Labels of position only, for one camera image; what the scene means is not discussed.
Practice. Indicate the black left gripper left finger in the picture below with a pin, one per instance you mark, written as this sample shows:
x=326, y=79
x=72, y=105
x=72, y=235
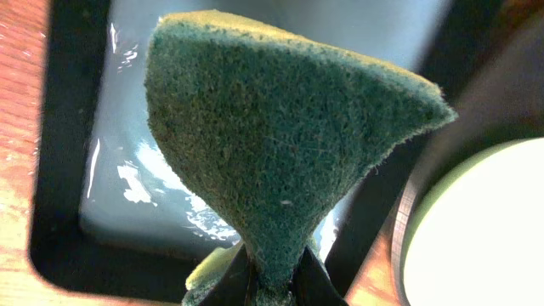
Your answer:
x=238, y=285

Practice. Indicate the black rectangular water tray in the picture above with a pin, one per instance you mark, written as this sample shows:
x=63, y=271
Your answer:
x=111, y=218

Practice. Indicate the light blue plate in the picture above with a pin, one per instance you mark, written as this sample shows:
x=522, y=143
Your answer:
x=477, y=237

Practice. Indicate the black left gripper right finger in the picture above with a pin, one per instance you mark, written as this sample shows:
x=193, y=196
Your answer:
x=311, y=285

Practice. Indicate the green yellow sponge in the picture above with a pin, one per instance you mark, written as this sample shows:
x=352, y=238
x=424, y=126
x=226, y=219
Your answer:
x=272, y=130

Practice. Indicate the round black tray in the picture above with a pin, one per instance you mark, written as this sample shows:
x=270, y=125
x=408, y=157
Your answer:
x=479, y=126

